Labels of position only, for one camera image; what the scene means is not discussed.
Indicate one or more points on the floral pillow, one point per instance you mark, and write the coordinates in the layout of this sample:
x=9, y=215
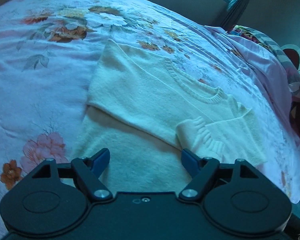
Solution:
x=265, y=41

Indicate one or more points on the white knit sweater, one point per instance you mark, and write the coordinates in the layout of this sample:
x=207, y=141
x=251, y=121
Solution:
x=145, y=111

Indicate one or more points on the pink blanket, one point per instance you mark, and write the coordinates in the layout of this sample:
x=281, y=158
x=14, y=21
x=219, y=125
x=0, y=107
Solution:
x=269, y=71

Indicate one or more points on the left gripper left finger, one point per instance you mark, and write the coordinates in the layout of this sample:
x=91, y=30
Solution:
x=86, y=176

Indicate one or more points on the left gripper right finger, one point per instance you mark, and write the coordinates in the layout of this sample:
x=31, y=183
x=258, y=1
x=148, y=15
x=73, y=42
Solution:
x=203, y=174

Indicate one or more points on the white red headboard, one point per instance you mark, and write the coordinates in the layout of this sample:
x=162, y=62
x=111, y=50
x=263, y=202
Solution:
x=293, y=53

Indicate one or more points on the floral bed sheet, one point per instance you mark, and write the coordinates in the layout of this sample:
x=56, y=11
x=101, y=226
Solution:
x=49, y=50

